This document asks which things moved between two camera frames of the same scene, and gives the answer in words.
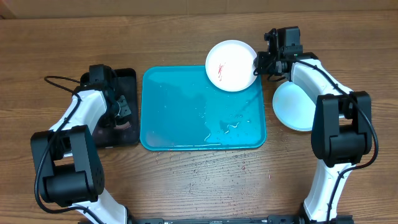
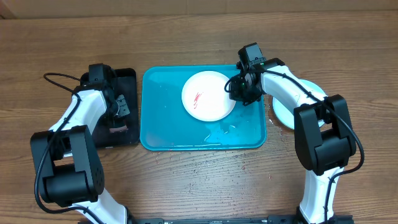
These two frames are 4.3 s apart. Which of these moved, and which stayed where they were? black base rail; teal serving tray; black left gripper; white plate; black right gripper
Moved: black right gripper; white plate
Stayed: black left gripper; teal serving tray; black base rail
